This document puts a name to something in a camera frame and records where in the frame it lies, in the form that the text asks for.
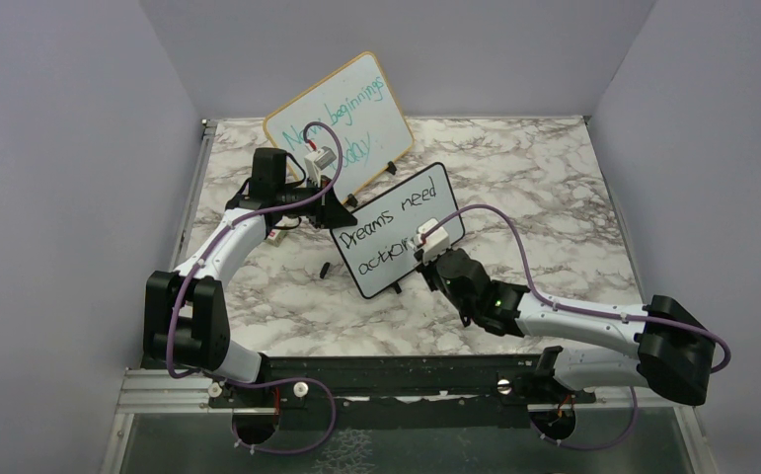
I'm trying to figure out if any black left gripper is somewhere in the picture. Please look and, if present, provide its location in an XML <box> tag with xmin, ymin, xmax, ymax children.
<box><xmin>277</xmin><ymin>174</ymin><xmax>358</xmax><ymax>229</ymax></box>

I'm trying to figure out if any black framed whiteboard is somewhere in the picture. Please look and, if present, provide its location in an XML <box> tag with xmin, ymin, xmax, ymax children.
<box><xmin>331</xmin><ymin>162</ymin><xmax>458</xmax><ymax>299</ymax></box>

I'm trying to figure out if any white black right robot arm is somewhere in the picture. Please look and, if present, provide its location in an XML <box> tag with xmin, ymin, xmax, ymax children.
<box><xmin>417</xmin><ymin>249</ymin><xmax>717</xmax><ymax>406</ymax></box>

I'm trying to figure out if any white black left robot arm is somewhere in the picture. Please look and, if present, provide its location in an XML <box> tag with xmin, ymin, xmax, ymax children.
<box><xmin>143</xmin><ymin>147</ymin><xmax>356</xmax><ymax>406</ymax></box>

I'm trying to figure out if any yellow framed whiteboard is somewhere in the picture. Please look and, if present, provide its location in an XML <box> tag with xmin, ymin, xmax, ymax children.
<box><xmin>263</xmin><ymin>51</ymin><xmax>415</xmax><ymax>198</ymax></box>

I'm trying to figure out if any black yellow-board stand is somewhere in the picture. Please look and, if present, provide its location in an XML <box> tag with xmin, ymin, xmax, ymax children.
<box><xmin>343</xmin><ymin>161</ymin><xmax>398</xmax><ymax>208</ymax></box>

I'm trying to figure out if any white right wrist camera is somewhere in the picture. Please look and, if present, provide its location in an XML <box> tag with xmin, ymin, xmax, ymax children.
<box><xmin>413</xmin><ymin>218</ymin><xmax>451</xmax><ymax>265</ymax></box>

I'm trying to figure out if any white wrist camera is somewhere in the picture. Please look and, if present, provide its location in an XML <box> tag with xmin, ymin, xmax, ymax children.
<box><xmin>413</xmin><ymin>218</ymin><xmax>451</xmax><ymax>265</ymax></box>
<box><xmin>304</xmin><ymin>146</ymin><xmax>337</xmax><ymax>188</ymax></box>

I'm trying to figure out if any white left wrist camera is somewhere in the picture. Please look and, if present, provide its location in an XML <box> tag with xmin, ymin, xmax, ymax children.
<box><xmin>304</xmin><ymin>146</ymin><xmax>337</xmax><ymax>188</ymax></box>

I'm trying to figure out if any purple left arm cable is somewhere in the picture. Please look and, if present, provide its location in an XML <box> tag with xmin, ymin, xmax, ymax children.
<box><xmin>164</xmin><ymin>121</ymin><xmax>346</xmax><ymax>457</ymax></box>

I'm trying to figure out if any black aluminium front base frame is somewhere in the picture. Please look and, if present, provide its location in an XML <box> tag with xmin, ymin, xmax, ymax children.
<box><xmin>114</xmin><ymin>350</ymin><xmax>699</xmax><ymax>434</ymax></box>

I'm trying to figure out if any aluminium side rail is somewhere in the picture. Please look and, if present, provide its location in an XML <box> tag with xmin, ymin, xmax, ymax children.
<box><xmin>168</xmin><ymin>118</ymin><xmax>219</xmax><ymax>270</ymax></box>

